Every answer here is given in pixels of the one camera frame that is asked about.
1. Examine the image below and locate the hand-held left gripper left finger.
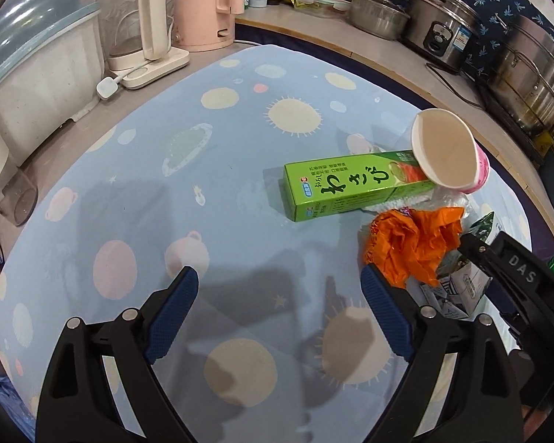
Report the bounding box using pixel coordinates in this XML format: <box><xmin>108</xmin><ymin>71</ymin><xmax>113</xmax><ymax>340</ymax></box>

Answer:
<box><xmin>36</xmin><ymin>265</ymin><xmax>199</xmax><ymax>443</ymax></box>

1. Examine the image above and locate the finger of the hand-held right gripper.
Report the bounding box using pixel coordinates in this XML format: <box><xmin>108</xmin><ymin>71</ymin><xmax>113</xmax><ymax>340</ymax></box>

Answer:
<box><xmin>459</xmin><ymin>234</ymin><xmax>528</xmax><ymax>333</ymax></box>

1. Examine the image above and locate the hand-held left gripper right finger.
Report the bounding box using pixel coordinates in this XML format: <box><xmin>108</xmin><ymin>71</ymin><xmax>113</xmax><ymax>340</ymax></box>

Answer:
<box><xmin>360</xmin><ymin>264</ymin><xmax>523</xmax><ymax>443</ymax></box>

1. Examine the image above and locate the green drink carton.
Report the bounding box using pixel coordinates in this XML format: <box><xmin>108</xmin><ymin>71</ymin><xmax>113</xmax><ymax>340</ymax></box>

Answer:
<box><xmin>415</xmin><ymin>212</ymin><xmax>502</xmax><ymax>320</ymax></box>

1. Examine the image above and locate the clear plastic wrapper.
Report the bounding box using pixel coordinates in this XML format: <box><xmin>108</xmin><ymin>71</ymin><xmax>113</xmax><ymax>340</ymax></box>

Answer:
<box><xmin>374</xmin><ymin>189</ymin><xmax>472</xmax><ymax>215</ymax></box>

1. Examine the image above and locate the orange wrapper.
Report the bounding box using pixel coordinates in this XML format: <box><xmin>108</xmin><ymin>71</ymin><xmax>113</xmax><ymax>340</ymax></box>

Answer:
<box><xmin>362</xmin><ymin>207</ymin><xmax>466</xmax><ymax>289</ymax></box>

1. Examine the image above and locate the pink floral paper cup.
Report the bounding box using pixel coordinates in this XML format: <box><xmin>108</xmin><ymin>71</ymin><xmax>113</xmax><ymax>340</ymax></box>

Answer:
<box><xmin>411</xmin><ymin>108</ymin><xmax>490</xmax><ymax>195</ymax></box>

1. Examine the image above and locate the long green cardboard box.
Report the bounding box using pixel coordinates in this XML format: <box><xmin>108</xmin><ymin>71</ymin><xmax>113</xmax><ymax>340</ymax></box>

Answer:
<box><xmin>284</xmin><ymin>150</ymin><xmax>437</xmax><ymax>223</ymax></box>

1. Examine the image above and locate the black induction cooker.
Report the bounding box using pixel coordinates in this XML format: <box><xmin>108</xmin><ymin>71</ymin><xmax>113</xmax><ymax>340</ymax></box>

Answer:
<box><xmin>459</xmin><ymin>71</ymin><xmax>543</xmax><ymax>132</ymax></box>

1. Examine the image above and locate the large steel steamer pot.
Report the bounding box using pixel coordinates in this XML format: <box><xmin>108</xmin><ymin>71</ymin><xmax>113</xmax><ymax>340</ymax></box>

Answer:
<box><xmin>485</xmin><ymin>14</ymin><xmax>554</xmax><ymax>137</ymax></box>

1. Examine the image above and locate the blue plastic bag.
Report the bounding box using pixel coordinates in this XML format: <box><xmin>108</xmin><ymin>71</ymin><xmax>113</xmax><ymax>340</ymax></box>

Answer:
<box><xmin>0</xmin><ymin>371</ymin><xmax>38</xmax><ymax>443</ymax></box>

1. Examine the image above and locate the steel rice cooker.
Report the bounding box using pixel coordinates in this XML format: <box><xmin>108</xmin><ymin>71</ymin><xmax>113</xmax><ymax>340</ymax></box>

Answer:
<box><xmin>399</xmin><ymin>0</ymin><xmax>485</xmax><ymax>72</ymax></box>

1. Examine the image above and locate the white power plug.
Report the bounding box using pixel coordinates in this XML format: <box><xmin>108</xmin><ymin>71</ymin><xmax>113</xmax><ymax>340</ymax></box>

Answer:
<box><xmin>96</xmin><ymin>76</ymin><xmax>121</xmax><ymax>101</ymax></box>

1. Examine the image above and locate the small steel lidded pot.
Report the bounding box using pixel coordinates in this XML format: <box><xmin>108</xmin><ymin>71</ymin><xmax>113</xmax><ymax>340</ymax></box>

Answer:
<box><xmin>348</xmin><ymin>0</ymin><xmax>411</xmax><ymax>41</ymax></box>

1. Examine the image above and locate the dish container with clear lid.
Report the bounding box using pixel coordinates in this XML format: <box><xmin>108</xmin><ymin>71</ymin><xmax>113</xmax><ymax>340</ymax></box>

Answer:
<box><xmin>0</xmin><ymin>0</ymin><xmax>107</xmax><ymax>167</ymax></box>

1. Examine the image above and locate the clear food container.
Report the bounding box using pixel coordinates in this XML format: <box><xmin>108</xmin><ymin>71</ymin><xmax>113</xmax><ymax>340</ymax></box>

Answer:
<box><xmin>294</xmin><ymin>0</ymin><xmax>354</xmax><ymax>12</ymax></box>

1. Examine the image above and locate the white glass kettle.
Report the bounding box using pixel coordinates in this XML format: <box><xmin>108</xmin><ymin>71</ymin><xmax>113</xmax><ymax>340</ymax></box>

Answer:
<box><xmin>93</xmin><ymin>0</ymin><xmax>191</xmax><ymax>90</ymax></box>

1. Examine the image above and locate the pink electric kettle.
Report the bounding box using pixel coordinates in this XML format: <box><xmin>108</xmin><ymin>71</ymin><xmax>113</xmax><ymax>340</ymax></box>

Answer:
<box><xmin>174</xmin><ymin>0</ymin><xmax>237</xmax><ymax>51</ymax></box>

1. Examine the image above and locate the black power cable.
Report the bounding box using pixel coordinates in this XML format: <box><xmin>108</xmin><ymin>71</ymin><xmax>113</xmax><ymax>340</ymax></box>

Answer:
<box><xmin>425</xmin><ymin>62</ymin><xmax>490</xmax><ymax>111</ymax></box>

